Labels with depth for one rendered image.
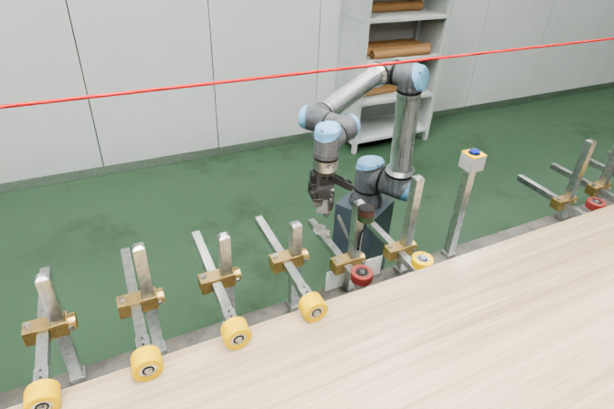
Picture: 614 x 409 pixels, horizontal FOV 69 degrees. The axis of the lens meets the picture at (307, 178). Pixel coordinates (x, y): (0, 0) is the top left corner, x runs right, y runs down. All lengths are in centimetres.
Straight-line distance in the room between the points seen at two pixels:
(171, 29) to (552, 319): 321
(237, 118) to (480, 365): 324
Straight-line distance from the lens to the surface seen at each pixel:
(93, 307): 294
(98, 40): 380
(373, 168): 236
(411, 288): 162
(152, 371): 136
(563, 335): 167
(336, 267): 170
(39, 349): 148
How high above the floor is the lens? 200
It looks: 31 degrees down
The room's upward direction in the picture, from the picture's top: 2 degrees clockwise
